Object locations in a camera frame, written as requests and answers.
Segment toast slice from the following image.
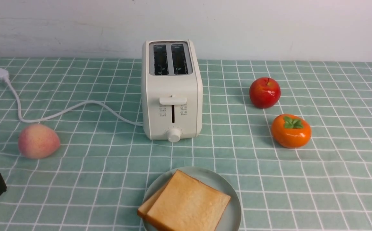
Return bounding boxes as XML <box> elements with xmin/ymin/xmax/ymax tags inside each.
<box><xmin>137</xmin><ymin>183</ymin><xmax>168</xmax><ymax>219</ymax></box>
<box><xmin>145</xmin><ymin>170</ymin><xmax>231</xmax><ymax>231</ymax></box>

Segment pink peach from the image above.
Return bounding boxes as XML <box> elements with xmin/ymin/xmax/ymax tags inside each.
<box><xmin>18</xmin><ymin>124</ymin><xmax>61</xmax><ymax>159</ymax></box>

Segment white two-slot toaster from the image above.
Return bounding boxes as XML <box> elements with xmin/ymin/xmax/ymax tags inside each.
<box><xmin>141</xmin><ymin>39</ymin><xmax>203</xmax><ymax>143</ymax></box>

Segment grey-green round plate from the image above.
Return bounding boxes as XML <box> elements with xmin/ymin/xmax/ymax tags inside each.
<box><xmin>142</xmin><ymin>166</ymin><xmax>242</xmax><ymax>231</ymax></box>

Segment red apple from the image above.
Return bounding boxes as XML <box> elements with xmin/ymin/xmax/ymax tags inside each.
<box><xmin>249</xmin><ymin>77</ymin><xmax>281</xmax><ymax>109</ymax></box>

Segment orange persimmon with green leaf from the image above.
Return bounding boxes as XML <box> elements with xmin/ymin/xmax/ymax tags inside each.
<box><xmin>271</xmin><ymin>114</ymin><xmax>312</xmax><ymax>148</ymax></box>

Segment green checkered tablecloth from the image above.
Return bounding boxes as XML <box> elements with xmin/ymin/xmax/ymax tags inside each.
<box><xmin>0</xmin><ymin>57</ymin><xmax>372</xmax><ymax>231</ymax></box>

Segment white toaster power cord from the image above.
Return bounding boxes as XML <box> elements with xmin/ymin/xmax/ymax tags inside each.
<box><xmin>0</xmin><ymin>68</ymin><xmax>144</xmax><ymax>127</ymax></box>

